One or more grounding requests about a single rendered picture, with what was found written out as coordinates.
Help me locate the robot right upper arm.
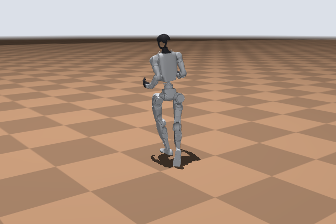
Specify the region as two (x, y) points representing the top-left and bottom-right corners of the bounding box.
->
(175, 52), (186, 77)

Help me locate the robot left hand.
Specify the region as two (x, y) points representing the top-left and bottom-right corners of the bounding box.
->
(143, 77), (150, 89)

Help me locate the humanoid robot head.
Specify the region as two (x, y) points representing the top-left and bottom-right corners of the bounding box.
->
(157, 34), (172, 54)

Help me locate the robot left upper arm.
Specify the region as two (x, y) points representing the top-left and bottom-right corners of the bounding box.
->
(150, 55), (162, 81)

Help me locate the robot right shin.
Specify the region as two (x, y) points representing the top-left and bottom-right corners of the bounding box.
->
(174, 124), (182, 150)

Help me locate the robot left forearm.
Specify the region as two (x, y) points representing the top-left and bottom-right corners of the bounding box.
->
(145, 75), (158, 89)

